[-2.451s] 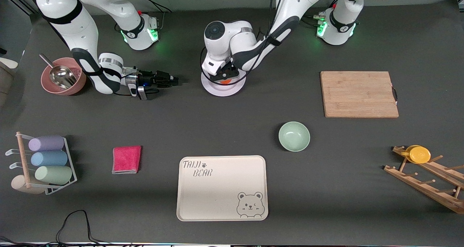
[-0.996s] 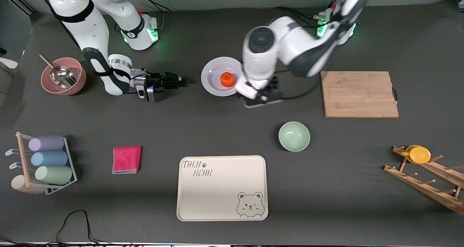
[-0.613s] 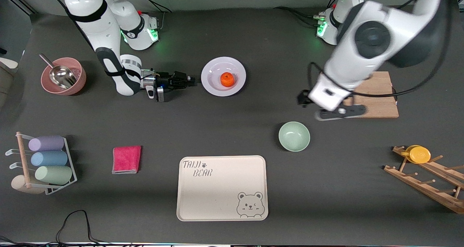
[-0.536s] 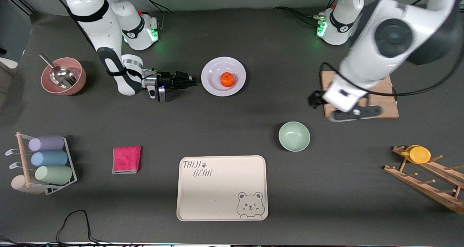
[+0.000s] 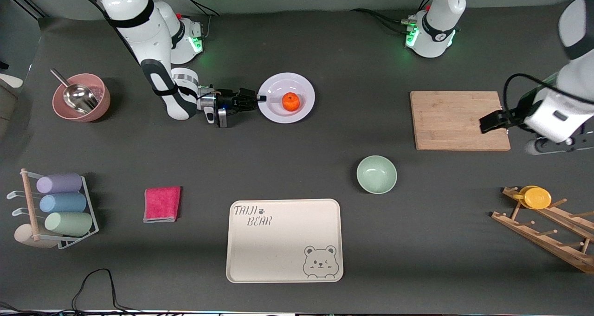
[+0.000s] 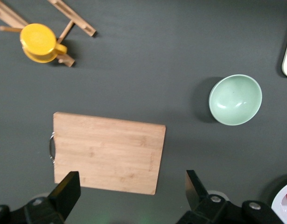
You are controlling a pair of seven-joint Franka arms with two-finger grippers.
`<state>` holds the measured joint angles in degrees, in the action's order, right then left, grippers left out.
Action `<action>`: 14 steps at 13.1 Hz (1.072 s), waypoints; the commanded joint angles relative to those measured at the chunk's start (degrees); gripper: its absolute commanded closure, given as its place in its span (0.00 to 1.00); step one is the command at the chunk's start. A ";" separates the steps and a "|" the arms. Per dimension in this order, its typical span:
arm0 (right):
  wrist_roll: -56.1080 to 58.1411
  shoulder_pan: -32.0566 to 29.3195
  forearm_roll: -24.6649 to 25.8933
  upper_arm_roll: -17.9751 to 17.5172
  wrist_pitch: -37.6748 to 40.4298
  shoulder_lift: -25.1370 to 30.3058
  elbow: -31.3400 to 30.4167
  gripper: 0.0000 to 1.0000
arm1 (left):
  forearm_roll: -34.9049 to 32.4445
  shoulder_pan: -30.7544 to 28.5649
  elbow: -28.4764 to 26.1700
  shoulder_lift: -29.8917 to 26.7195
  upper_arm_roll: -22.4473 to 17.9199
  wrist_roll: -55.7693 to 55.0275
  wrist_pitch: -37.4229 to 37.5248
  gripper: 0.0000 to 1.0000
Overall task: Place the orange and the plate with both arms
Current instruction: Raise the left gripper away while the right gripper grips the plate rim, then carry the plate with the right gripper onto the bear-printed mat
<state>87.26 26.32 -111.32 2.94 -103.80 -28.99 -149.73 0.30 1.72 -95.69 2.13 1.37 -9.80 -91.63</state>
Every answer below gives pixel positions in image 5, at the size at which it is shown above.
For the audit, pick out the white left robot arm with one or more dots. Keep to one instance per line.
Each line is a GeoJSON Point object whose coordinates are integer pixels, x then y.
{"type": "Point", "coordinates": [436, 33]}

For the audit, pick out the purple cup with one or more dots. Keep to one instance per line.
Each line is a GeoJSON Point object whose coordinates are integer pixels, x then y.
{"type": "Point", "coordinates": [59, 183]}

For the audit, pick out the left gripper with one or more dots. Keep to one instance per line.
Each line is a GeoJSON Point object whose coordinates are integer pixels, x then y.
{"type": "Point", "coordinates": [509, 116]}

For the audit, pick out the orange fruit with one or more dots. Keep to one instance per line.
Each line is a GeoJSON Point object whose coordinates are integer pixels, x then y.
{"type": "Point", "coordinates": [291, 102]}

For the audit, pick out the wooden cutting board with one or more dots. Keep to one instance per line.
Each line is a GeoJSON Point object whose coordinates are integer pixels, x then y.
{"type": "Point", "coordinates": [455, 121]}

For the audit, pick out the pink folded cloth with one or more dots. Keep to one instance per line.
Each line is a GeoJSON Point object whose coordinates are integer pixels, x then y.
{"type": "Point", "coordinates": [162, 203]}

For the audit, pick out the pale green bowl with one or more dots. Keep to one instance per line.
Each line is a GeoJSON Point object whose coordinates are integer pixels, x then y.
{"type": "Point", "coordinates": [377, 174]}

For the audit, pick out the beige cup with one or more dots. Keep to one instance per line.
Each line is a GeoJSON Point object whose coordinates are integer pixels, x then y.
{"type": "Point", "coordinates": [23, 236]}

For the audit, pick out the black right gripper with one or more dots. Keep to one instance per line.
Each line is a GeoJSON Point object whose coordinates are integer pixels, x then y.
{"type": "Point", "coordinates": [228, 99]}

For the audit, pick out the wooden peg drying rack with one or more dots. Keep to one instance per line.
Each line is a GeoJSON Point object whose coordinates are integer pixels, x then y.
{"type": "Point", "coordinates": [547, 235]}

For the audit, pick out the yellow cup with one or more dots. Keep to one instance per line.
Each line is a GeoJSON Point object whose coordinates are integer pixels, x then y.
{"type": "Point", "coordinates": [537, 198]}

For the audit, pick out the green cup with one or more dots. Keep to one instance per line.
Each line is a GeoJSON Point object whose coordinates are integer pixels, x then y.
{"type": "Point", "coordinates": [68, 223]}

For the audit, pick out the white round plate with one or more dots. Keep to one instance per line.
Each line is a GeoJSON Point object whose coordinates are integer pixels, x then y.
{"type": "Point", "coordinates": [278, 109]}

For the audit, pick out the blue cup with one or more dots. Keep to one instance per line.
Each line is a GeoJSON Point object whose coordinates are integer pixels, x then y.
{"type": "Point", "coordinates": [62, 203]}

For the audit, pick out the cream bear print tray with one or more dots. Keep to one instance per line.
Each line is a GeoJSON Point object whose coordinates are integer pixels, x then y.
{"type": "Point", "coordinates": [278, 246]}

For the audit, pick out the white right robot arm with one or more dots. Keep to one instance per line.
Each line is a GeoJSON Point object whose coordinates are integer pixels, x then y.
{"type": "Point", "coordinates": [139, 28]}

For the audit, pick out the metal scoop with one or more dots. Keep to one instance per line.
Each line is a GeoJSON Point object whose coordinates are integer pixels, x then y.
{"type": "Point", "coordinates": [81, 98]}

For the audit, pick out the pink bowl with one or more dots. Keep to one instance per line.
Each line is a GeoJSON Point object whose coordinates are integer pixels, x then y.
{"type": "Point", "coordinates": [100, 109]}

